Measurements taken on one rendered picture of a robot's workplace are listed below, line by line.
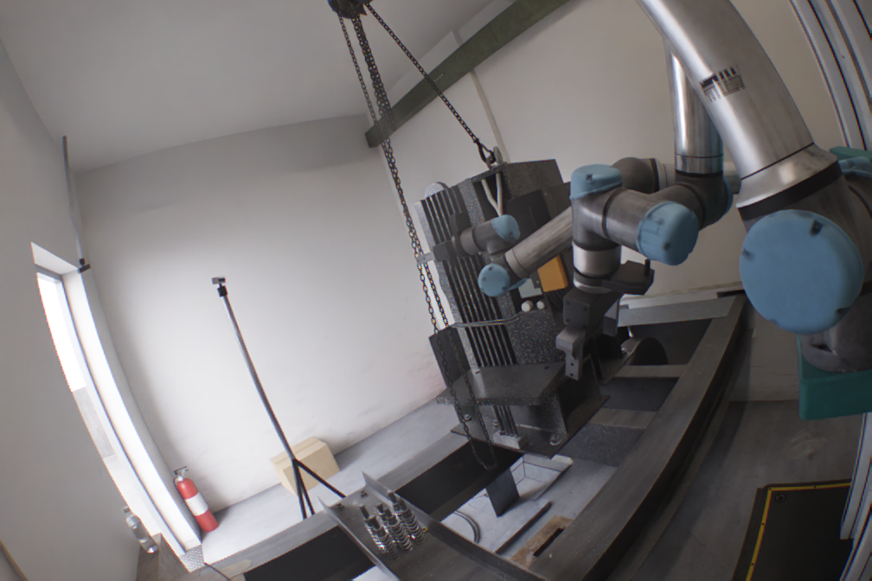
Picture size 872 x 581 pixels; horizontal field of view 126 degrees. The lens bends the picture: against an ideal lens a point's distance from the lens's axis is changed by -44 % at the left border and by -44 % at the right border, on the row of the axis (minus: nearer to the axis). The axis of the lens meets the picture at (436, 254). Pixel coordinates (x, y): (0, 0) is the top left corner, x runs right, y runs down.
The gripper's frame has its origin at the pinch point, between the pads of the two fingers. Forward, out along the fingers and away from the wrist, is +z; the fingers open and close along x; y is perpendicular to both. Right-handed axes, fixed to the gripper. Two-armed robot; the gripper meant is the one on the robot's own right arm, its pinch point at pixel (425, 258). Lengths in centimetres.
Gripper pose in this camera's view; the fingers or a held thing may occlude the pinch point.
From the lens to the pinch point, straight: 121.9
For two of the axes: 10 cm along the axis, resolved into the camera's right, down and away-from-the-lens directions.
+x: 5.6, -1.9, 8.1
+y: 3.3, 9.4, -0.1
